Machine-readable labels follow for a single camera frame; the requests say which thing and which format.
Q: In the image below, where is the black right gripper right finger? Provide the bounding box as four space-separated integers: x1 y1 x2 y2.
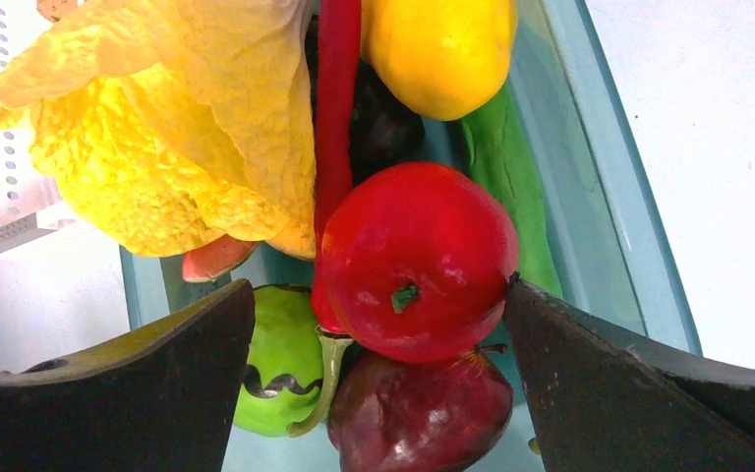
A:
504 279 755 471

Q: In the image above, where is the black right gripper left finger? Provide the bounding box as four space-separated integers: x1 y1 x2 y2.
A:
0 279 255 471

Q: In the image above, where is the yellow toy cabbage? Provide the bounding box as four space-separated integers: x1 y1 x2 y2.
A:
0 1 316 260

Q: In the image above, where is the yellow toy pear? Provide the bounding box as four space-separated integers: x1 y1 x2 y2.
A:
361 0 519 121

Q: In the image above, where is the red toy pepper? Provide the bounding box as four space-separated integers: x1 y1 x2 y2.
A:
287 0 362 438

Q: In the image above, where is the green toy ball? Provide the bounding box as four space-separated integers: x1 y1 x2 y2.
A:
233 284 323 438

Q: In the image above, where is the watermelon slice toy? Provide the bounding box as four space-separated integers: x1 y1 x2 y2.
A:
181 235 261 283

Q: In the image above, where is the teal plastic tub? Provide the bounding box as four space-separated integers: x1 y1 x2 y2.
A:
120 1 701 471

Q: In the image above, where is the dark red toy apple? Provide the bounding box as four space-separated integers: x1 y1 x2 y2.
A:
327 344 514 472

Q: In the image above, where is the white plastic basket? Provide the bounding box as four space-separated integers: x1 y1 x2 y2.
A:
0 0 79 259

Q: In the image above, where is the green toy cucumber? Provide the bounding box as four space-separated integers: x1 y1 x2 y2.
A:
458 84 563 297

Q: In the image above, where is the dark purple toy eggplant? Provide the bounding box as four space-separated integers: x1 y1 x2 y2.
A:
306 16 426 185

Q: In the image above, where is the slice of toasted bread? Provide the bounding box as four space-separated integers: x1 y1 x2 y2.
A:
36 0 81 23

